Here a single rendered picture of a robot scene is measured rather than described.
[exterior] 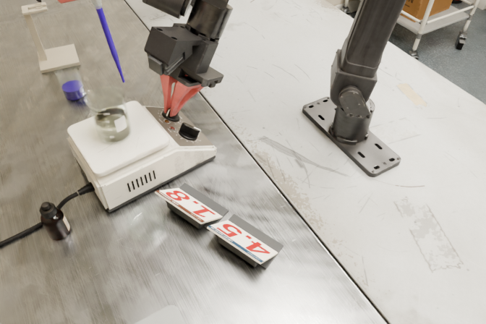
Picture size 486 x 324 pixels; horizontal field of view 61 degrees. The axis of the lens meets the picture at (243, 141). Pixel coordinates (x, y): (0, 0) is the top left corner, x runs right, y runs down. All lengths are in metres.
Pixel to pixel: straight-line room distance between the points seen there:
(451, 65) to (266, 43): 1.96
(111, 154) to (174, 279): 0.20
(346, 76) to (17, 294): 0.55
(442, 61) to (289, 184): 2.25
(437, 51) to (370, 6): 2.34
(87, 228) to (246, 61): 0.50
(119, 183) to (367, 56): 0.41
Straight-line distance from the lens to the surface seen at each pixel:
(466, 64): 2.90
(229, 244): 0.58
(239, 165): 0.70
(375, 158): 0.74
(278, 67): 0.92
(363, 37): 0.63
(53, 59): 1.00
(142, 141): 0.63
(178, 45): 0.57
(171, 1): 0.63
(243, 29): 1.05
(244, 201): 0.65
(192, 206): 0.62
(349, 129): 0.72
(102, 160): 0.62
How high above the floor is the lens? 1.42
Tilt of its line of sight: 45 degrees down
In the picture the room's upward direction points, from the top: 1 degrees clockwise
